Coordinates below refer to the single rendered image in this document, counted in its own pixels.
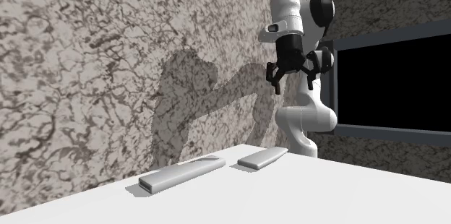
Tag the long grey rectangular remote control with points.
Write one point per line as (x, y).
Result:
(183, 174)

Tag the short grey rounded remote control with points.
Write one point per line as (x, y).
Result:
(262, 157)

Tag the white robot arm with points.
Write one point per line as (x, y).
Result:
(306, 114)

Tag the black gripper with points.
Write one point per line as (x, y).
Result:
(290, 54)

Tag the grey framed dark window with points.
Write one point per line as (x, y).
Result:
(394, 82)

